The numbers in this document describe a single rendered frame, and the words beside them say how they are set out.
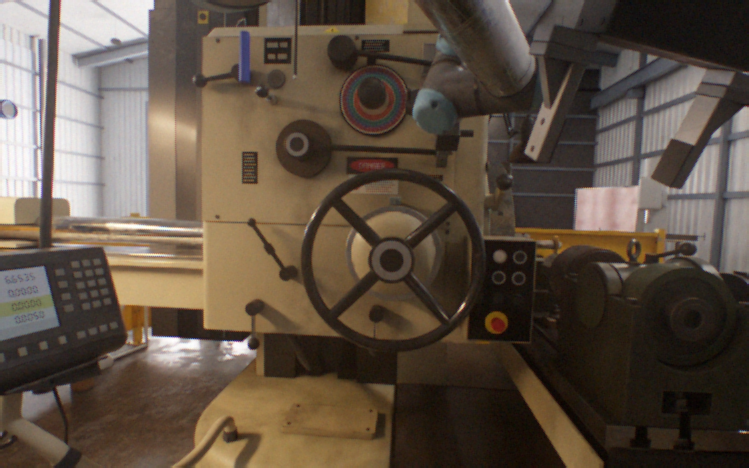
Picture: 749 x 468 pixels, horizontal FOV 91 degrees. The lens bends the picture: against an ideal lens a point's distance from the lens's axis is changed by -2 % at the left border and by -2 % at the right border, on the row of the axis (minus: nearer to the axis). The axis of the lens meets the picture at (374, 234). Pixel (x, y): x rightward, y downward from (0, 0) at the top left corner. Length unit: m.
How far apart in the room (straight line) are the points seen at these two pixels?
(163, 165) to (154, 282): 0.63
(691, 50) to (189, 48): 1.88
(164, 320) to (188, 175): 0.69
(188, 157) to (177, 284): 0.65
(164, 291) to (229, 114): 0.73
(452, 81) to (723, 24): 0.36
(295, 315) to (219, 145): 0.50
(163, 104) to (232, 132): 0.96
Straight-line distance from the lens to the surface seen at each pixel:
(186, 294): 1.52
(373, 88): 0.93
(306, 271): 0.78
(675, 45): 0.38
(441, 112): 0.63
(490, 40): 0.47
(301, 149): 0.95
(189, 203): 1.91
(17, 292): 0.90
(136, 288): 1.62
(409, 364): 1.78
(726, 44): 0.41
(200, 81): 1.12
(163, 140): 2.00
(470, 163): 1.01
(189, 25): 2.07
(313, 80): 1.06
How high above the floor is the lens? 1.39
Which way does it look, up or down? 4 degrees down
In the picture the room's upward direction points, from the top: 2 degrees clockwise
